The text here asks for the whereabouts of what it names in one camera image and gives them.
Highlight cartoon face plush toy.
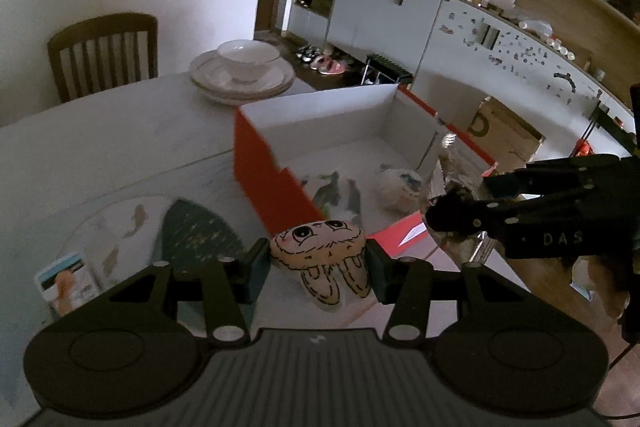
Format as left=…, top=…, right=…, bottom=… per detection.
left=270, top=218, right=374, bottom=308

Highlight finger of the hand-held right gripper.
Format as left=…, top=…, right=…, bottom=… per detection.
left=424, top=184, right=597, bottom=236
left=481, top=154, right=626, bottom=196

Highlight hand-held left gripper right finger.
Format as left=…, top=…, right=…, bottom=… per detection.
left=365, top=239, right=532, bottom=350

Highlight brown wooden chair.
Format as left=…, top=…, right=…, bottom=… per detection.
left=47, top=13, right=159, bottom=104

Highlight crumpled foil wrapper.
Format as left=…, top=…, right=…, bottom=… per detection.
left=429, top=134, right=482, bottom=208

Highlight black wire rack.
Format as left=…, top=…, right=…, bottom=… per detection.
left=361, top=53, right=414, bottom=90

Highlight white porcelain bowl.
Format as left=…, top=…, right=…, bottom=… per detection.
left=216, top=39, right=282, bottom=82

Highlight dark green leaf-shaped mat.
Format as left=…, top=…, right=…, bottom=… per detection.
left=154, top=199, right=251, bottom=323

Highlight white desktop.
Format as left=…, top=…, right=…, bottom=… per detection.
left=0, top=71, right=531, bottom=427

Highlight fish print plastic bag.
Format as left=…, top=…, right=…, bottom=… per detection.
left=300, top=171, right=364, bottom=224

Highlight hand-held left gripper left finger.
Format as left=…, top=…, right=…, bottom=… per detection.
left=102, top=238, right=271, bottom=349

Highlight brown cardboard box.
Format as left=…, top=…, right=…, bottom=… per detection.
left=467, top=96, right=546, bottom=176

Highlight small picture card packet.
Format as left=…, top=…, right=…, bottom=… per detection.
left=34, top=253, right=101, bottom=324

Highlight white cabinet with dark handles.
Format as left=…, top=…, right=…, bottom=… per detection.
left=282, top=0, right=446, bottom=78

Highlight red box with white inside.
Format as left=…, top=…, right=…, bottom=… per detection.
left=232, top=84, right=501, bottom=258

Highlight white cabinet with stickers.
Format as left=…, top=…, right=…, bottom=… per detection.
left=414, top=0, right=640, bottom=168

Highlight fish print glass plate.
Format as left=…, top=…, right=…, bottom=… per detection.
left=65, top=194, right=261, bottom=323

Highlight pink sandals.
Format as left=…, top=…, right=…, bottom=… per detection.
left=311, top=54, right=349, bottom=76

